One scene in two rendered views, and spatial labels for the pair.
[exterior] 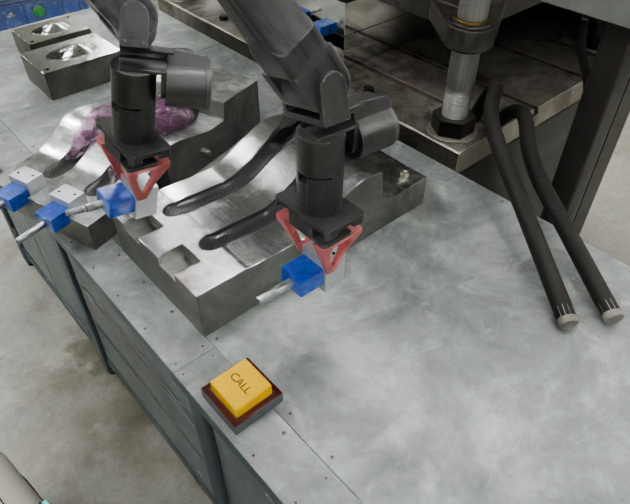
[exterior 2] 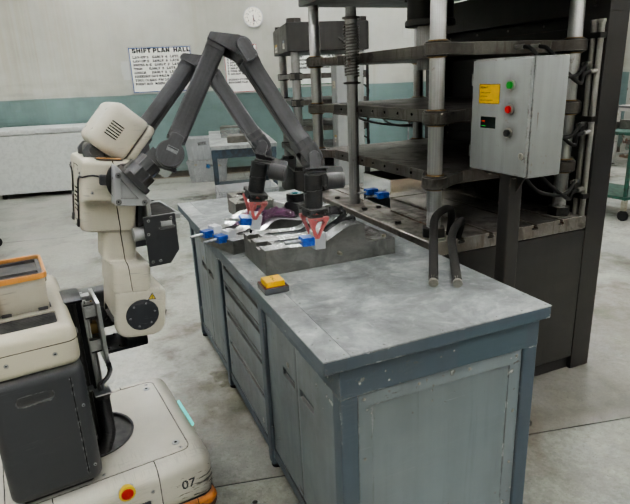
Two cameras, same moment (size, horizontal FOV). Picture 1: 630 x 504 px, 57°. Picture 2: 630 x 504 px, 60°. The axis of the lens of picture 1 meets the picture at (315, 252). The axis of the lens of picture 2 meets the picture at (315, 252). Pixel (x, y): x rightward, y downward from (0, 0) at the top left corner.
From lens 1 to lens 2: 117 cm
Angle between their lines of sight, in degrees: 30
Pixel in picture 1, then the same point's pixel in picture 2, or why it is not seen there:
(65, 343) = (211, 371)
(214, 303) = (273, 259)
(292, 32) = (300, 136)
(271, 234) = not seen: hidden behind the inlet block
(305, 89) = (304, 154)
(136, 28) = (262, 148)
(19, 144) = not seen: hidden behind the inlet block
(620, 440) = (429, 311)
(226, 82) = not seen: hidden behind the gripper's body
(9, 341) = (181, 366)
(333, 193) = (316, 198)
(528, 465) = (381, 312)
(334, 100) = (314, 160)
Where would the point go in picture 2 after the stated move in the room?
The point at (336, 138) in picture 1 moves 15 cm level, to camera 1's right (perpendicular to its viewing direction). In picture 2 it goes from (316, 175) to (363, 175)
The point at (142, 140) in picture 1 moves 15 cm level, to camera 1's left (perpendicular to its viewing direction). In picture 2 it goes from (258, 191) to (219, 190)
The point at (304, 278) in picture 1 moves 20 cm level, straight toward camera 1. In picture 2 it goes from (305, 238) to (284, 257)
